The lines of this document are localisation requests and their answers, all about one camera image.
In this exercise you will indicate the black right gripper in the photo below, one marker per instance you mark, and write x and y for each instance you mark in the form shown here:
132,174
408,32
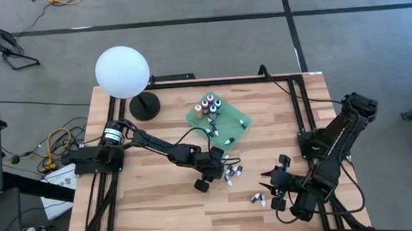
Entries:
283,184

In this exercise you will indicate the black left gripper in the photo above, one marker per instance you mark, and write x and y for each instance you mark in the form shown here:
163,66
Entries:
210,161

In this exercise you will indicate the small green food coloring bottle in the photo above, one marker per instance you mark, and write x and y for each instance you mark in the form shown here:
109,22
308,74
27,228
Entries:
229,141

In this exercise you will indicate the small purple food coloring bottle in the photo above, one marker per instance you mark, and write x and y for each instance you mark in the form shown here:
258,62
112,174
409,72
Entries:
209,132

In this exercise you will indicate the small black food coloring bottle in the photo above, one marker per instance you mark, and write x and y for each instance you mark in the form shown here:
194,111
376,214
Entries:
215,131

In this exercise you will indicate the large green food coloring bottle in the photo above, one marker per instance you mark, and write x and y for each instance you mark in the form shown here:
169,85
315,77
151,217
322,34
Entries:
213,111

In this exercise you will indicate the large yellow food coloring bottle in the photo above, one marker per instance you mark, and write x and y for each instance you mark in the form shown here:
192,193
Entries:
198,111

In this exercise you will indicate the large red food coloring bottle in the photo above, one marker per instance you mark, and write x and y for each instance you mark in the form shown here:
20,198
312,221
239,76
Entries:
205,107

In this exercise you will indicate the large black food coloring bottle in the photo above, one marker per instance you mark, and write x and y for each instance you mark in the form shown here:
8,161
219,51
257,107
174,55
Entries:
217,104

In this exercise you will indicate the large pink food coloring bottle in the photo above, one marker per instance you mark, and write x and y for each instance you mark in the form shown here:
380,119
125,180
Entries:
210,99

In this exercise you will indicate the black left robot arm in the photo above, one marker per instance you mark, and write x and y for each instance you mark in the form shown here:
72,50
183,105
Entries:
154,143

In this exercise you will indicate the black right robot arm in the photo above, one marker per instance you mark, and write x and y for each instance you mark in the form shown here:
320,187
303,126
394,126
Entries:
337,147

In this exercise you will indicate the green translucent plastic tray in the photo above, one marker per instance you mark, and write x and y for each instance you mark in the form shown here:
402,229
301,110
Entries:
232,128

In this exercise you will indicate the black bar device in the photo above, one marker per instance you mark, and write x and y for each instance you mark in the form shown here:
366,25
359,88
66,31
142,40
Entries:
173,77

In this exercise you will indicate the white globe lamp black base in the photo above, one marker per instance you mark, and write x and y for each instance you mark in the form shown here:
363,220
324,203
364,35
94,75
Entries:
122,72

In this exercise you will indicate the white cardboard box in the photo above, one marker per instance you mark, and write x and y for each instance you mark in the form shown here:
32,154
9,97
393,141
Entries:
61,178

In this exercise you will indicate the black floor beam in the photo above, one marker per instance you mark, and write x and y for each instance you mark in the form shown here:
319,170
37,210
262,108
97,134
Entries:
34,185

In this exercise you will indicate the black power adapter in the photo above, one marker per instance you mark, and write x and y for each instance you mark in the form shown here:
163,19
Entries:
15,159

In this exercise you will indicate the black aluminium table frame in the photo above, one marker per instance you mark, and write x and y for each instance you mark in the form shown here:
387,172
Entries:
225,81

